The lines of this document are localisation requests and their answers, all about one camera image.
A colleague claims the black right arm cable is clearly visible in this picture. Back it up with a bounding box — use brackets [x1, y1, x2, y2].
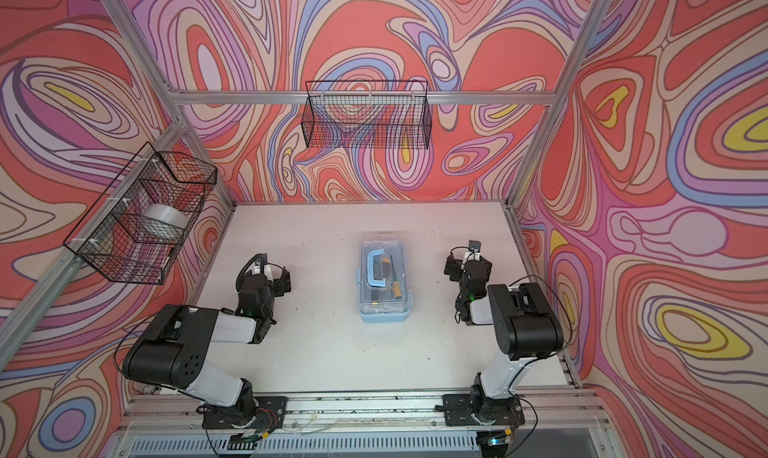
[449, 244, 574, 351]

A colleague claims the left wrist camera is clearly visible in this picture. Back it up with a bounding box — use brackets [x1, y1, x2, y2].
[249, 253, 268, 275]

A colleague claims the black wire basket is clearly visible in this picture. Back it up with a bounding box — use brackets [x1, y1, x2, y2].
[301, 79, 432, 150]
[63, 143, 218, 285]

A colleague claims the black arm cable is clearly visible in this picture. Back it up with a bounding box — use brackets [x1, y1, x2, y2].
[449, 244, 574, 351]
[235, 253, 286, 291]

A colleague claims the blue plastic tool box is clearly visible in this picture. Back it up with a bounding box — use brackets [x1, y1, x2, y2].
[356, 233, 413, 323]

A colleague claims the black wire basket left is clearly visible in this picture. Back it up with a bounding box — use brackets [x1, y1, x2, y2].
[63, 143, 218, 285]

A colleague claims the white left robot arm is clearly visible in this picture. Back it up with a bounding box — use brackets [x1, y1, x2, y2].
[119, 255, 291, 408]

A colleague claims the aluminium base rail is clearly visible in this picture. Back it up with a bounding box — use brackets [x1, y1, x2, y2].
[106, 387, 626, 457]

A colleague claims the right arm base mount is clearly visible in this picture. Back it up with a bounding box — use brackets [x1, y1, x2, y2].
[435, 385, 525, 430]

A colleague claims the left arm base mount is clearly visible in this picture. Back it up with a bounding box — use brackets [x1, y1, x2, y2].
[196, 395, 288, 431]

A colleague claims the black wire basket back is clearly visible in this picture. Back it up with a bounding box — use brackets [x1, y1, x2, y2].
[301, 79, 432, 150]

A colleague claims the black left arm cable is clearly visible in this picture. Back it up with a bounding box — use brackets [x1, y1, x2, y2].
[235, 253, 286, 291]

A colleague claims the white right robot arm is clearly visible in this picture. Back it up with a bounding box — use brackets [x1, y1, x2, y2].
[444, 246, 565, 401]

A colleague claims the yellow handle screwdriver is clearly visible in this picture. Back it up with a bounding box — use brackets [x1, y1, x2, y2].
[390, 258, 403, 300]

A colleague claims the grey tape roll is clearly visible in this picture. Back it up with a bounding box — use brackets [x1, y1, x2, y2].
[140, 203, 189, 243]

